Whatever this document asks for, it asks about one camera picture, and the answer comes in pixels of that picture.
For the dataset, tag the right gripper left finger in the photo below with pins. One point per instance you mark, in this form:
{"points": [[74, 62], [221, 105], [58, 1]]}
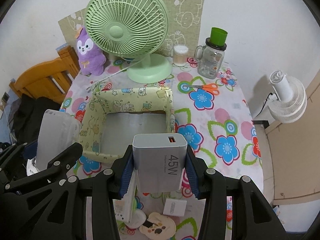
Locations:
{"points": [[109, 185]]}

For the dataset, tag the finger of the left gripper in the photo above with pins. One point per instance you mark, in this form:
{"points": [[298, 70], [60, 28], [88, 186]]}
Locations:
{"points": [[17, 162], [56, 170]]}

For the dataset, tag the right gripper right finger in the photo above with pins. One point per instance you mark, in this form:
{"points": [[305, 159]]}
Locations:
{"points": [[252, 215]]}

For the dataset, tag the white 45W charger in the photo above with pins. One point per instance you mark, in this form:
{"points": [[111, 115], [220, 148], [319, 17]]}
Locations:
{"points": [[159, 161]]}

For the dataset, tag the round beige hedgehog mirror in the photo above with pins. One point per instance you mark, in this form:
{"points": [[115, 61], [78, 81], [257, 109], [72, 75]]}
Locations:
{"points": [[158, 227]]}

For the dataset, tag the small white charger cube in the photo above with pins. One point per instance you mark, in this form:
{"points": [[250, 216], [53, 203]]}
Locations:
{"points": [[174, 207]]}

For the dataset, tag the green perforated panda case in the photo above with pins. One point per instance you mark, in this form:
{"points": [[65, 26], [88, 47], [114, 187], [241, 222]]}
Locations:
{"points": [[135, 203]]}

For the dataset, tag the white power bank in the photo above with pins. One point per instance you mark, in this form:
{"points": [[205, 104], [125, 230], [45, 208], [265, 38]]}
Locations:
{"points": [[57, 132]]}

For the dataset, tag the white oval mouse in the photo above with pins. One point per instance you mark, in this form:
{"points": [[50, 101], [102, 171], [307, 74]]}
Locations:
{"points": [[137, 219]]}

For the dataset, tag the black clothing pile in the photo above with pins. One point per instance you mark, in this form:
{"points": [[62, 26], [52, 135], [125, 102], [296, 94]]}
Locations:
{"points": [[28, 117]]}

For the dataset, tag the yellow patterned cardboard box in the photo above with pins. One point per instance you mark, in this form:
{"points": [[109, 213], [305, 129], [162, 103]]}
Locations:
{"points": [[95, 129]]}

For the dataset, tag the wooden chair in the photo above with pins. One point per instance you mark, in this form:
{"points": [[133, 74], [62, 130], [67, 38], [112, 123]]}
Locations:
{"points": [[50, 79]]}

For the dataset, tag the purple plush bunny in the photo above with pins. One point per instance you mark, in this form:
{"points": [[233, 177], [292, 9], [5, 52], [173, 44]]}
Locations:
{"points": [[90, 56]]}

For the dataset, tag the floral tablecloth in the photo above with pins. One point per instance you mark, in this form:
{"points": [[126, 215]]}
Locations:
{"points": [[219, 129]]}

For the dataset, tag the white clip fan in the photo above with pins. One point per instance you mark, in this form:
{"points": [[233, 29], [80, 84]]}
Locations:
{"points": [[288, 101]]}

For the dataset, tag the cotton swab container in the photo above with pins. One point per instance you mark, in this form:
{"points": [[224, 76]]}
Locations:
{"points": [[180, 54]]}

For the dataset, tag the green desk fan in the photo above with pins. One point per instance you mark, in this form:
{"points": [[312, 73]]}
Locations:
{"points": [[131, 29]]}

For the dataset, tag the glass mason jar mug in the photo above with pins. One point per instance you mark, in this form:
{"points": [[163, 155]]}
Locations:
{"points": [[209, 59]]}

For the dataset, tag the green plastic cup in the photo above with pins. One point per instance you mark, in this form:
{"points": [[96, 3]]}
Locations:
{"points": [[218, 36]]}

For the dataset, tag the orange handled scissors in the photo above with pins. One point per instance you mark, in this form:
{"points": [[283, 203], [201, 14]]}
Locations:
{"points": [[210, 88]]}

